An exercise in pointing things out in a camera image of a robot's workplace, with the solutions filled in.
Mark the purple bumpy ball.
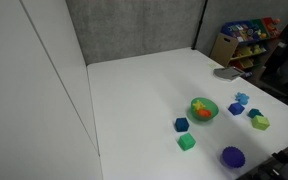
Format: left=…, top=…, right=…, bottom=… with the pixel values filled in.
left=221, top=146, right=246, bottom=169

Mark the green bowl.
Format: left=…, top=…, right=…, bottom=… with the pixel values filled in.
left=188, top=96, right=220, bottom=123

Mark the dark blue foam cube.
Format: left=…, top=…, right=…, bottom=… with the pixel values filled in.
left=174, top=117, right=190, bottom=133

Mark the yellow star toy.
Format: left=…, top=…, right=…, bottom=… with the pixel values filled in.
left=192, top=99, right=207, bottom=113

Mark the orange rubber toy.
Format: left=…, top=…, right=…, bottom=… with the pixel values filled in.
left=197, top=108, right=212, bottom=118

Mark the grey flat tray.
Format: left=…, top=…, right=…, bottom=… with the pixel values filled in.
left=213, top=66, right=246, bottom=82

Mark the wooden toy shelf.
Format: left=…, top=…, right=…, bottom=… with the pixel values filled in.
left=209, top=16, right=282, bottom=84

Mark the dark blue block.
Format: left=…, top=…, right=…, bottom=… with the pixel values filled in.
left=227, top=102, right=246, bottom=116

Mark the light blue star toy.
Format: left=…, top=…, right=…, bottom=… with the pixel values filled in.
left=234, top=92, right=250, bottom=105

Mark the yellow toy bin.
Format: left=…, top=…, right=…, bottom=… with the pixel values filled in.
left=235, top=44, right=263, bottom=59

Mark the blue toy bin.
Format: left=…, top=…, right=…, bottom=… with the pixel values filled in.
left=221, top=21, right=254, bottom=43

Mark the teal foam block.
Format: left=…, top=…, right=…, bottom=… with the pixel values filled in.
left=247, top=108, right=264, bottom=119

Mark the lime green foam cube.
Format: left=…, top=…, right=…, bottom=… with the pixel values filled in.
left=251, top=115, right=271, bottom=131

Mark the green toy bin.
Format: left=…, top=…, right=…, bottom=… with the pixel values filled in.
left=249, top=18, right=269, bottom=38

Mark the red toy bin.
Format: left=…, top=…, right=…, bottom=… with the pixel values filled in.
left=262, top=16, right=282, bottom=38

